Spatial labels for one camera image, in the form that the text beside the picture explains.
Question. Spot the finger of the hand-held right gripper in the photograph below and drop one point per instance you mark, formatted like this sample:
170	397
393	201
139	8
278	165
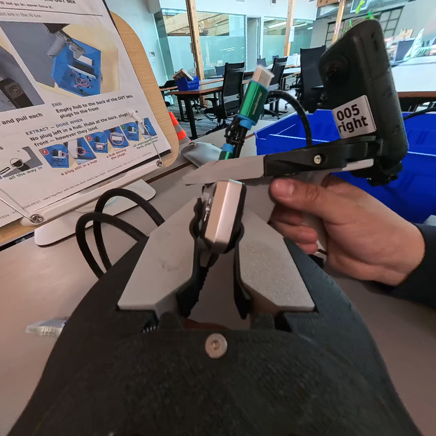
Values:
260	199
231	168

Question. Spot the orange traffic cone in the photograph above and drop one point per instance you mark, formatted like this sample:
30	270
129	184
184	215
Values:
179	129

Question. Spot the blue plastic bin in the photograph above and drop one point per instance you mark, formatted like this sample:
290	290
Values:
419	190

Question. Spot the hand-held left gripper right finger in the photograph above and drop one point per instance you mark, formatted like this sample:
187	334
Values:
272	272

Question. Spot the person's right forearm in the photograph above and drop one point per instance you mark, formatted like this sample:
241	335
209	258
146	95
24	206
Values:
422	272

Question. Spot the silver hub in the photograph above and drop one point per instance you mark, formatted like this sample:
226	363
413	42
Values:
223	211

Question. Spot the person's right hand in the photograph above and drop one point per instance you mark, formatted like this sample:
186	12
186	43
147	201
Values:
368	235

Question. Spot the printed instruction sheet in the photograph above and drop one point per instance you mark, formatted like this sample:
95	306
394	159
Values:
68	102

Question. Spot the small blue bins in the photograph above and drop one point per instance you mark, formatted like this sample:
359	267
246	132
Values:
187	84

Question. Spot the clear acrylic block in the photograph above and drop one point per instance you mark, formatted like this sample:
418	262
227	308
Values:
47	327

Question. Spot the silver grey pouch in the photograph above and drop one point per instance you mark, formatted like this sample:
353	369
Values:
201	153

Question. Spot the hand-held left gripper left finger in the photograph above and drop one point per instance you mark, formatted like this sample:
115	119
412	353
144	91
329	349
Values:
160	269

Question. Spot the black office chair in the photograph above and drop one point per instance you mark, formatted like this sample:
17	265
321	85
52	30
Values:
277	78
231	88
311	78

